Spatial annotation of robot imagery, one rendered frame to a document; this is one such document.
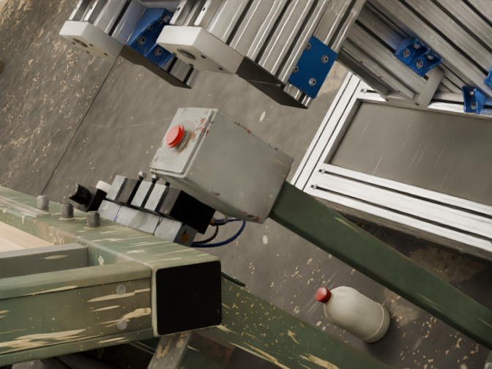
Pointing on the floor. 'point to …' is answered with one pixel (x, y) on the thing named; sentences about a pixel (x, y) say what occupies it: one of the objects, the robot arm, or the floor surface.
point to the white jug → (354, 312)
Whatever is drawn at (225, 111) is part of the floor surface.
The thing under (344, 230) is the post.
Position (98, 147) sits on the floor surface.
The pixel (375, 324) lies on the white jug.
